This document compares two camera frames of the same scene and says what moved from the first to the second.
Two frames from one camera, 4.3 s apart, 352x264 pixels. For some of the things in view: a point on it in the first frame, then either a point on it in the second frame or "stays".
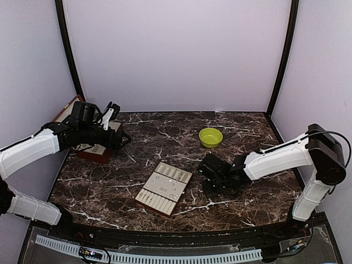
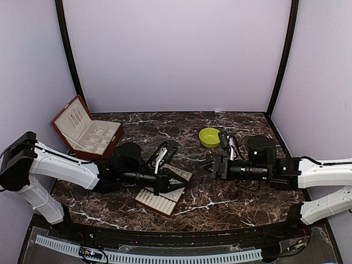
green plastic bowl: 210,137 stays
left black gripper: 116,144 to 163,182
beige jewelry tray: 164,188 stays
